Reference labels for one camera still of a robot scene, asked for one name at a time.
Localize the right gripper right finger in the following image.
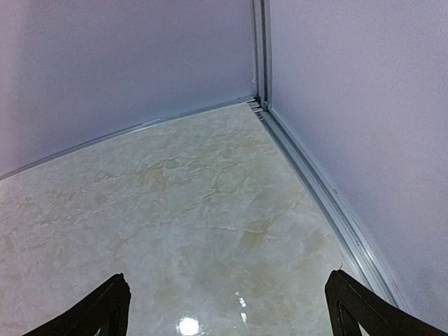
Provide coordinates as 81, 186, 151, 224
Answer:
325, 269, 446, 335

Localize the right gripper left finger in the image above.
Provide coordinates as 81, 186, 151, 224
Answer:
27, 274, 132, 336

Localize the right aluminium frame post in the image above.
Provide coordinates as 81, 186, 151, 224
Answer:
251, 0, 272, 111

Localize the right side floor rail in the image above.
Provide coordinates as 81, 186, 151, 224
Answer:
255, 109, 414, 314

